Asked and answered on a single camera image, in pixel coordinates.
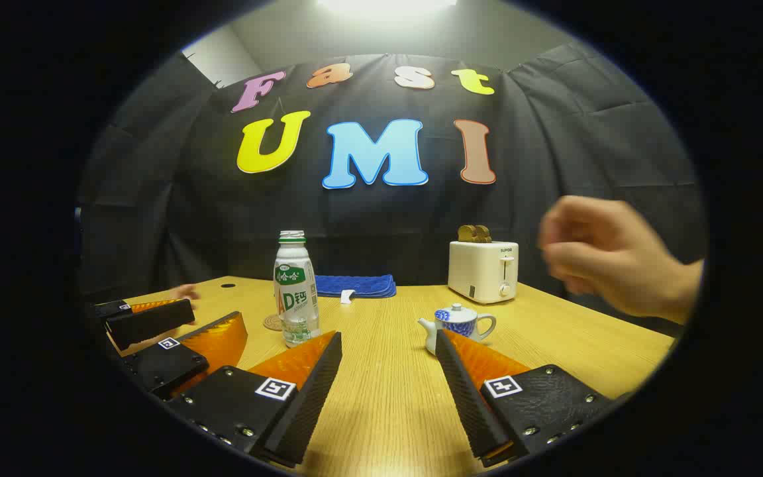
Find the blue folded towel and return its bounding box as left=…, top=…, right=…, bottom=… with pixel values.
left=314, top=274, right=397, bottom=305

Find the white blue-patterned teacup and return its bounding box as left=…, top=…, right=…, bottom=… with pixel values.
left=418, top=311, right=497, bottom=356

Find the white toaster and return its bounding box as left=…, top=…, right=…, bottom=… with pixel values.
left=448, top=240, right=519, bottom=305

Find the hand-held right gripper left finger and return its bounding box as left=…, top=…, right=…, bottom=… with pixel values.
left=168, top=331, right=343, bottom=466

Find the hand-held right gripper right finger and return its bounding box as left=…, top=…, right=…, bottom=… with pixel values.
left=434, top=329, right=614, bottom=467

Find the white green-label water bottle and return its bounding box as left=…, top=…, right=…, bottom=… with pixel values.
left=274, top=231, right=321, bottom=348

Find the black backdrop cloth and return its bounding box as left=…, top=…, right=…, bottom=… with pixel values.
left=77, top=43, right=708, bottom=332

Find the bright ceiling light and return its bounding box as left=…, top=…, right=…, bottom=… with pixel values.
left=315, top=0, right=459, bottom=22

